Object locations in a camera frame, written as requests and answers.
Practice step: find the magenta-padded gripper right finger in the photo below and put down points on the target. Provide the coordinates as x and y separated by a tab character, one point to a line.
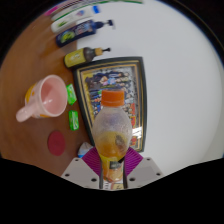
144	171

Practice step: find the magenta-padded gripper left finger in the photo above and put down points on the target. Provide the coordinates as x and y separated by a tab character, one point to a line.
80	171

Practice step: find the orange juice bottle orange cap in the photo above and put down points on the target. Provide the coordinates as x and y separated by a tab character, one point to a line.
111	130

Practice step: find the flat round red coaster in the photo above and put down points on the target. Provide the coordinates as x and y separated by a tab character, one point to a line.
56	143

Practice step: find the pink ceramic mug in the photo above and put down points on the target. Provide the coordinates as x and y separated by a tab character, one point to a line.
50	96

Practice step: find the black framed group picture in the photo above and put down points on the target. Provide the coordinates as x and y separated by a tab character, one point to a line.
133	76

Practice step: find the brown yellow pump bottle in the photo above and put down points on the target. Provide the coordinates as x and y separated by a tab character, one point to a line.
78	57

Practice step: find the dark blue pump bottle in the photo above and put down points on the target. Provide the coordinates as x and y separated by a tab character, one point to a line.
76	32

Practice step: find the white bottle blue cap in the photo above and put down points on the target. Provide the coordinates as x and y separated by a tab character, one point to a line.
68	20

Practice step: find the long green white box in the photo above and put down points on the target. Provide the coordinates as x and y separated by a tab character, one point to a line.
71	10

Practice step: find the long pink box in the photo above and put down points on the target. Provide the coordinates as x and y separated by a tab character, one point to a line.
52	11

